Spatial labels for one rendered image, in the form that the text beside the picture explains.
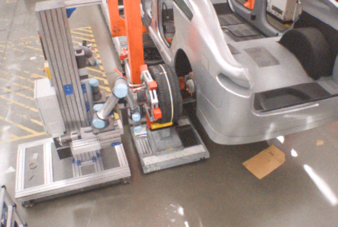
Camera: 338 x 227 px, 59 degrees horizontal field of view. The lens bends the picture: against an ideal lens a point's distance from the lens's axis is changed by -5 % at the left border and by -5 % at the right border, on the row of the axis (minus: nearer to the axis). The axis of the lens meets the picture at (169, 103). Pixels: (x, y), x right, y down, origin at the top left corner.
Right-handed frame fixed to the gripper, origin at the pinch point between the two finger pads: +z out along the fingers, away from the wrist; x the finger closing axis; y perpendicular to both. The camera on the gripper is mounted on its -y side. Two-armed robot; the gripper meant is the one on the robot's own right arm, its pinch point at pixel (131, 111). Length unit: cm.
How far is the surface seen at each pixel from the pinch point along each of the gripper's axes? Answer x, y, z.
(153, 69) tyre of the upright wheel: -30.5, 34.6, 18.8
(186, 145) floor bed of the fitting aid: -65, -75, 5
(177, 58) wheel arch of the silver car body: -70, 20, 59
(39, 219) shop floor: 119, -83, -49
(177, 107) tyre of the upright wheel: -46.4, 4.4, -15.5
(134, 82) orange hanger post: -17, -7, 65
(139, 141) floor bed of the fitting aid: -10, -79, 35
